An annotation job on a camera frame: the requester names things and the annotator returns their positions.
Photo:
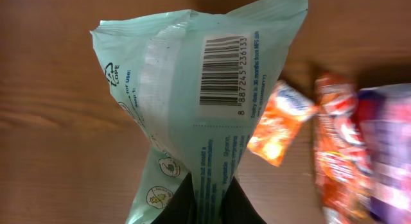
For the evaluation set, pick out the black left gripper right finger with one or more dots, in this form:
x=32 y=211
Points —
x=236 y=207

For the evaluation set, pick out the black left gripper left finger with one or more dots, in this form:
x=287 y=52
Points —
x=182 y=207

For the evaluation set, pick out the orange tissue packet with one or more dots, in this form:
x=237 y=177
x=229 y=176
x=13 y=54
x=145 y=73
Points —
x=286 y=110

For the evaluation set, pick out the orange red snack bar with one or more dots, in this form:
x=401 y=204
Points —
x=342 y=164

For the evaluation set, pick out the mint green wipes packet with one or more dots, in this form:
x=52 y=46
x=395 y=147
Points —
x=196 y=83

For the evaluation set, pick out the purple pink floral packet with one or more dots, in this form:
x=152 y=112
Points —
x=383 y=115

